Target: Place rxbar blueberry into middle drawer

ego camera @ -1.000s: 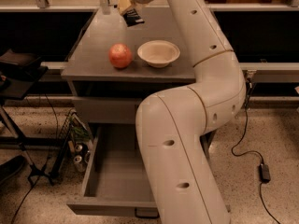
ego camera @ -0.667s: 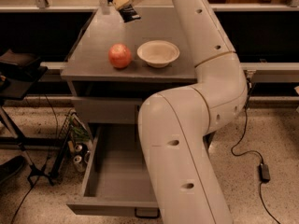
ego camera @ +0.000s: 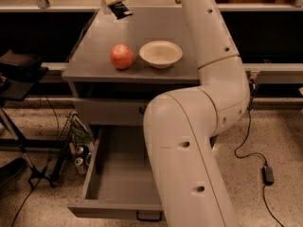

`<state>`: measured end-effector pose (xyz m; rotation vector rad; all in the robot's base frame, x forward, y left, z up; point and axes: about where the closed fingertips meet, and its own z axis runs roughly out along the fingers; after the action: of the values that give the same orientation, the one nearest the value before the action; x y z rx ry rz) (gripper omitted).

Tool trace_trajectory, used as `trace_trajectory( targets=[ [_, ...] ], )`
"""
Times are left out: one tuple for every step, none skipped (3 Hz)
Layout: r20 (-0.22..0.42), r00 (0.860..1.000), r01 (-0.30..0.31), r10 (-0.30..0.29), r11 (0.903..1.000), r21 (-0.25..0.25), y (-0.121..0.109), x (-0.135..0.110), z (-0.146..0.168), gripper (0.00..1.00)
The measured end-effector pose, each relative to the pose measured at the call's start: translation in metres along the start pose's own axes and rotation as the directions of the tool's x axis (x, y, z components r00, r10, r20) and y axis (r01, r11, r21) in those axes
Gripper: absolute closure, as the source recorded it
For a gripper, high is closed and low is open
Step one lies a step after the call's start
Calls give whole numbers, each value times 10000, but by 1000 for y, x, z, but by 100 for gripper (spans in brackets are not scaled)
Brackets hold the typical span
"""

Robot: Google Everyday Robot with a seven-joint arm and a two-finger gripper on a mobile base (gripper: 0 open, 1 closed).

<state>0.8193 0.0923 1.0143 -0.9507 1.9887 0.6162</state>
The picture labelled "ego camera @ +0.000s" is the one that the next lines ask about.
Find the dark blue rxbar wrapper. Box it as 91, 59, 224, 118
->
110, 2, 133, 20

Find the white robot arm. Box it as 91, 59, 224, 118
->
143, 0, 250, 227

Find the grey drawer cabinet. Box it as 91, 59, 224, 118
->
62, 6, 199, 138

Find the grey closed drawer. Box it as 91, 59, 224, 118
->
74, 98, 148, 126

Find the grey open bottom drawer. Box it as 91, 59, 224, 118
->
68, 126, 165, 220

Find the red apple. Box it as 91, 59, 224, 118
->
110, 44, 134, 70

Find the white bowl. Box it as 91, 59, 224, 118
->
139, 41, 183, 69

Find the black device on tripod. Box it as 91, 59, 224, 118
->
0, 50, 42, 82

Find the black tripod stand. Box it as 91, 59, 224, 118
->
0, 67, 54, 189

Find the silver can upper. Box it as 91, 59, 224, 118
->
76, 146, 84, 156

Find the silver can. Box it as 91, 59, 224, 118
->
76, 146, 84, 156
74, 157, 86, 175

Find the silver can lower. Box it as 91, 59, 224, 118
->
74, 157, 86, 175

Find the black shoe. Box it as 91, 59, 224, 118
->
0, 157, 26, 187

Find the black power adapter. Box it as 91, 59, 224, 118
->
262, 166, 275, 185

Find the black drawer handle middle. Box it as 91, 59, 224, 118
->
138, 107, 146, 114

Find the black drawer handle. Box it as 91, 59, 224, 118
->
135, 211, 163, 222
138, 107, 146, 114

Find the wire basket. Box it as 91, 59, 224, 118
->
50, 112, 94, 182

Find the black drawer handle bottom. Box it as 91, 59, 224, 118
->
135, 211, 163, 222

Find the black power cable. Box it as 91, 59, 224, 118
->
233, 79, 286, 227

